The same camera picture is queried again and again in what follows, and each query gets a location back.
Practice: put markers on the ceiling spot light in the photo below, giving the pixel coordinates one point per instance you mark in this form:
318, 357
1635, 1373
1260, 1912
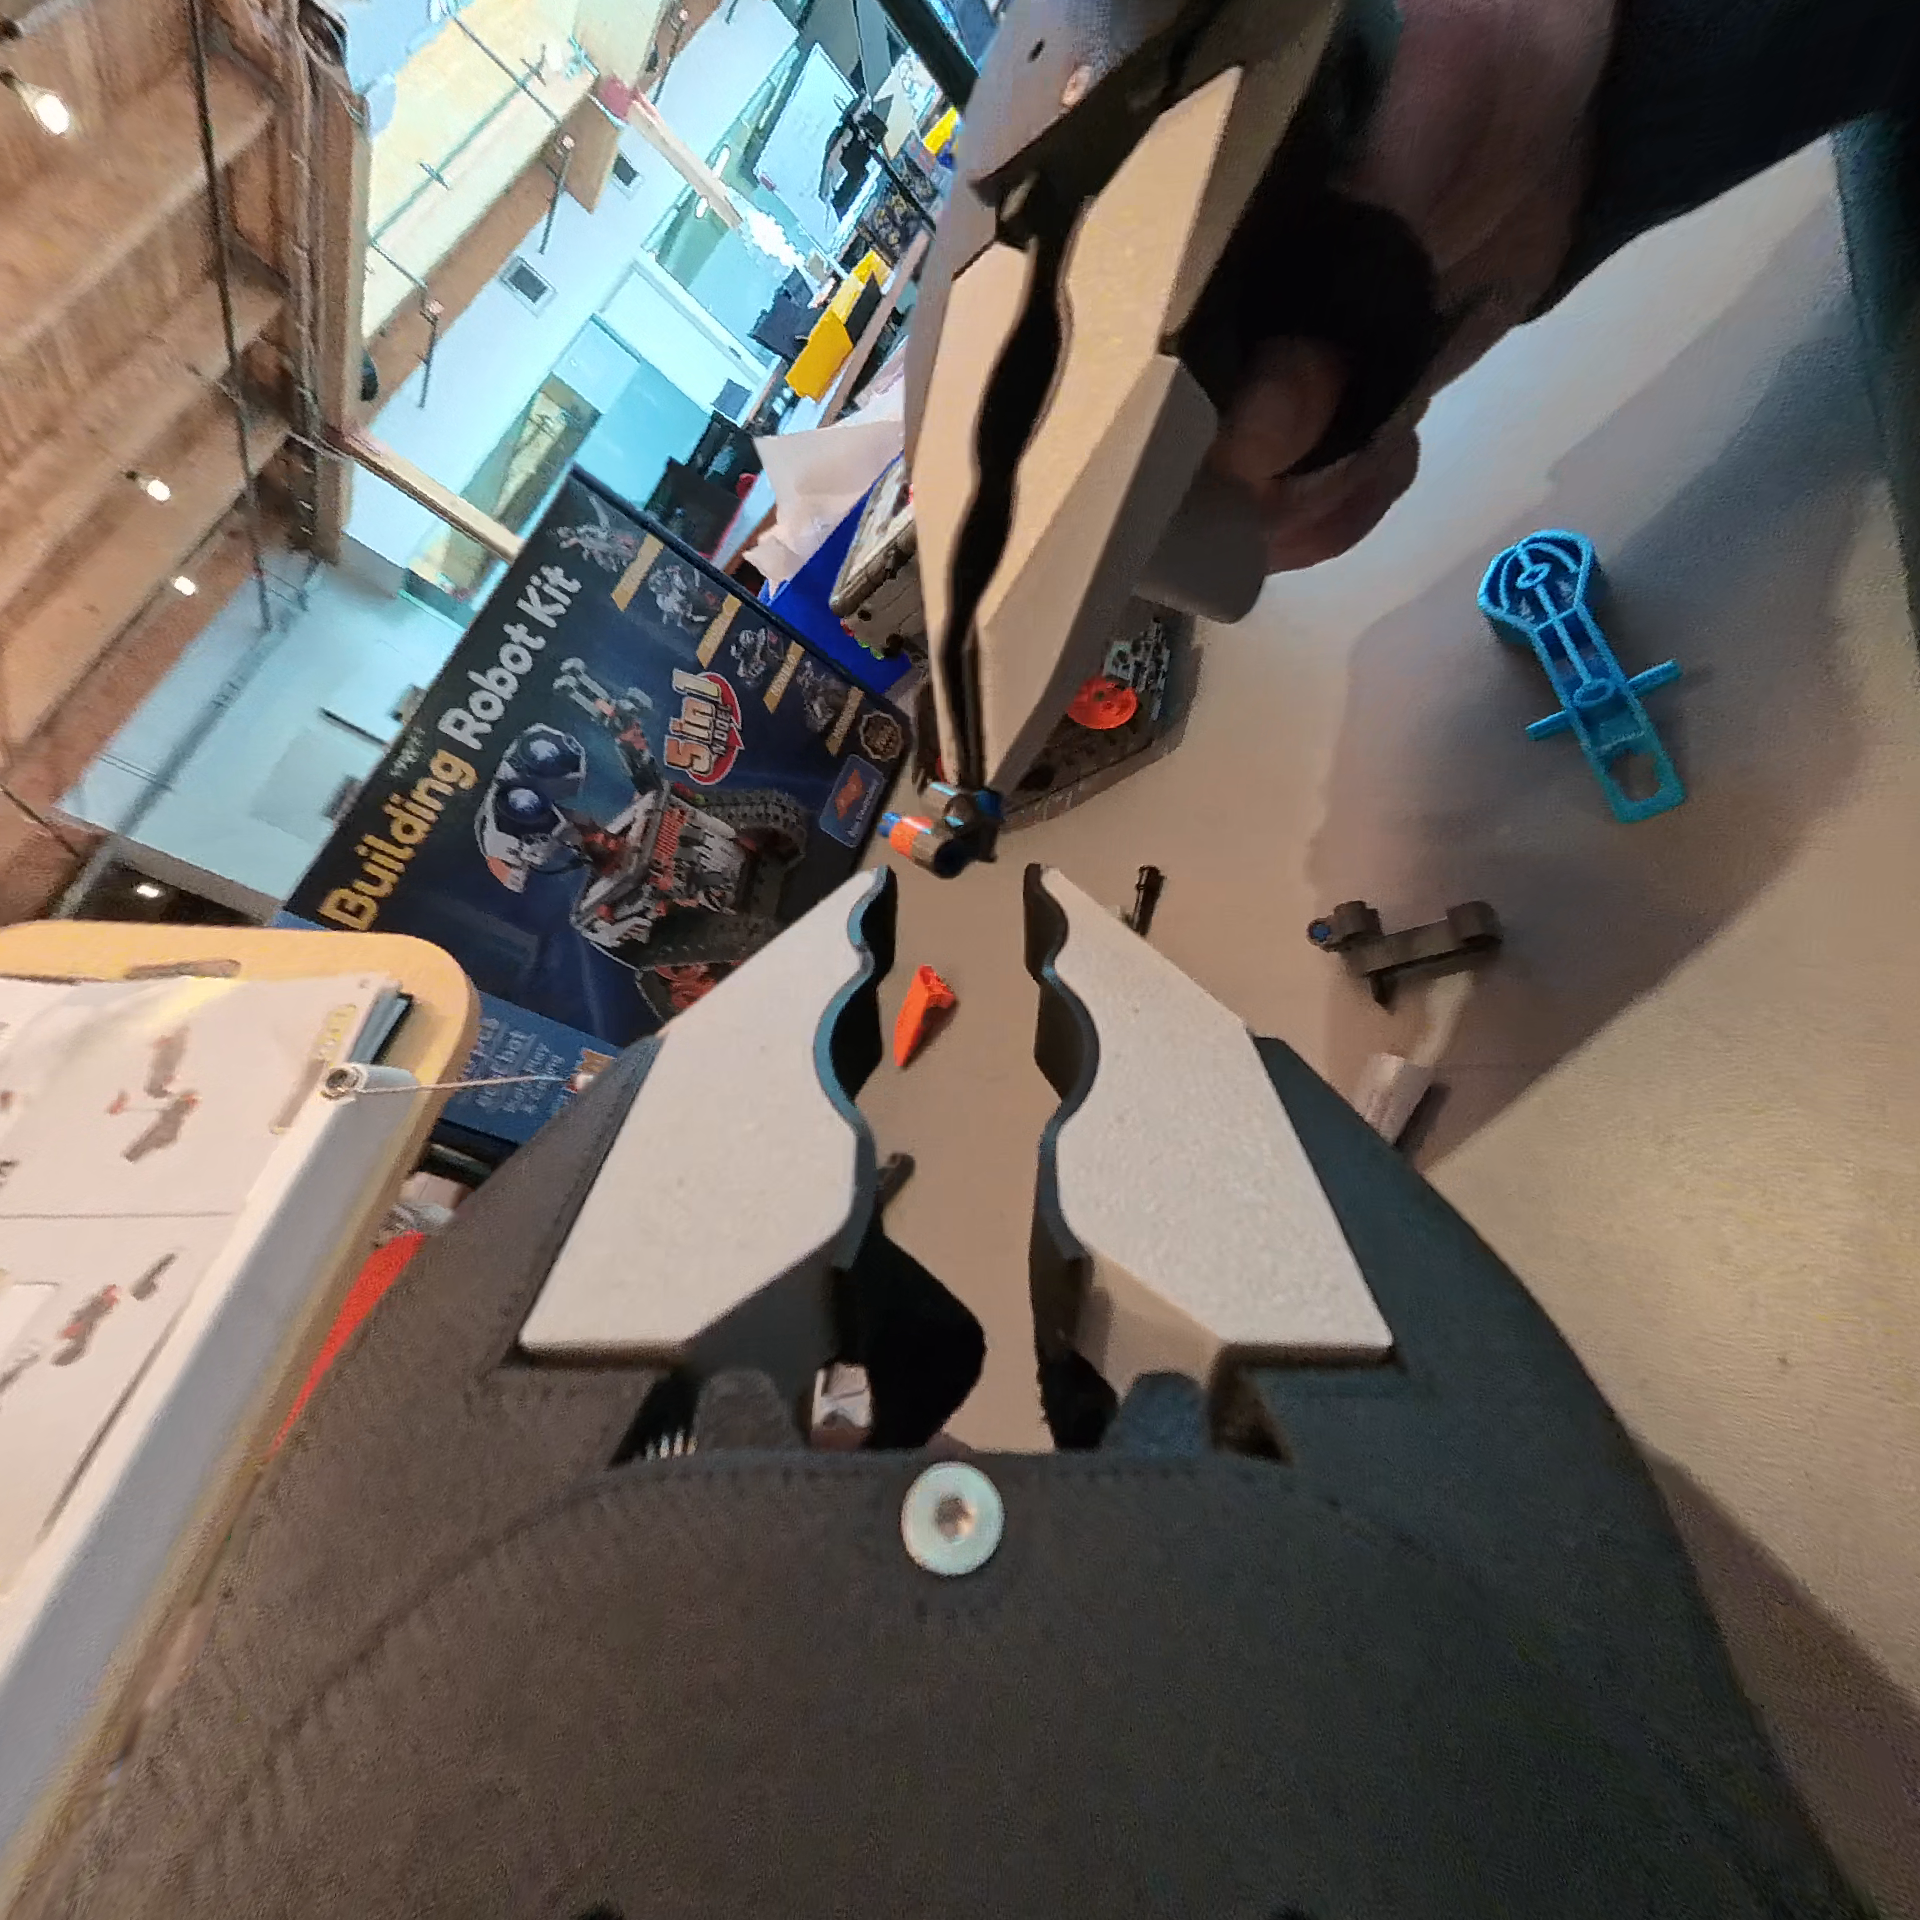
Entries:
45, 107

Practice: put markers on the blue plastic tool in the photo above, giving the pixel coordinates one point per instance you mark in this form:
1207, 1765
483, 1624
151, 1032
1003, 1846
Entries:
1577, 645

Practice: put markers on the person's right hand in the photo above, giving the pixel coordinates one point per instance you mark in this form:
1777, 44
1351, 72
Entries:
1498, 150

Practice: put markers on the dark blue toy box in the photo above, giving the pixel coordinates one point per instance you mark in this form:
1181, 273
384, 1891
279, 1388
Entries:
523, 720

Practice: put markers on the orange wedge brick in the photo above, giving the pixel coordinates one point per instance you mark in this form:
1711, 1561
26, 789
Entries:
924, 1022

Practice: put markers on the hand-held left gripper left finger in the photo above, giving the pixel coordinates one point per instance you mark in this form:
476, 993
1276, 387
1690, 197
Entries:
707, 1170

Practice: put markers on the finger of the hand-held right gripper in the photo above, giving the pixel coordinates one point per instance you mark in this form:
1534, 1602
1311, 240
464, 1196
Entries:
954, 450
1110, 450

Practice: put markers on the blue storage bin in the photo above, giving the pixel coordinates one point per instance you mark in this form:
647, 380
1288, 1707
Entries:
803, 592

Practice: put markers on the orange grey connector assembly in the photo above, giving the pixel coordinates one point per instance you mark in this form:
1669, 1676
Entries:
948, 831

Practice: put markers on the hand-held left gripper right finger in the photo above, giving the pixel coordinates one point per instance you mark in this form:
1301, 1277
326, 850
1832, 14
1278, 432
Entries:
1217, 1170

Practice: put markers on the instruction booklet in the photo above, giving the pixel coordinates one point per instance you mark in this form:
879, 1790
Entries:
151, 1199

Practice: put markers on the white crumpled paper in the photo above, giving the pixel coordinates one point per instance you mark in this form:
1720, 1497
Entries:
816, 493

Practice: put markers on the yellow storage bin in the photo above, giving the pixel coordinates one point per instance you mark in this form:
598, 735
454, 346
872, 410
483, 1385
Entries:
833, 328

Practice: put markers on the pale wooden book stand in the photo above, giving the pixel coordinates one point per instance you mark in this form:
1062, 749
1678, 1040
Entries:
438, 987

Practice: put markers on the dark grey crank liftarm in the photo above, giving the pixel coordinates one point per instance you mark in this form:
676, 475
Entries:
1412, 947

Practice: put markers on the small black connector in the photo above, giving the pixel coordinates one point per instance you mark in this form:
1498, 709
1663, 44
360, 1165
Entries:
1145, 898

